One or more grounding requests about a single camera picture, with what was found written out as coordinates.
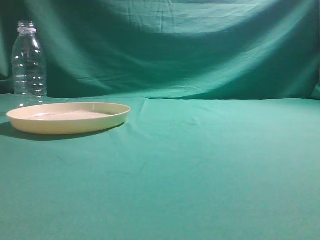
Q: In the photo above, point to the cream plastic plate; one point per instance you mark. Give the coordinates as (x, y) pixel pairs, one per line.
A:
(68, 118)

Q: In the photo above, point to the green cloth backdrop and tablecloth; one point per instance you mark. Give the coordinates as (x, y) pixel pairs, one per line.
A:
(223, 138)

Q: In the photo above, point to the clear plastic bottle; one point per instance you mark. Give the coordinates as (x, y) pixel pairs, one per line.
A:
(29, 66)

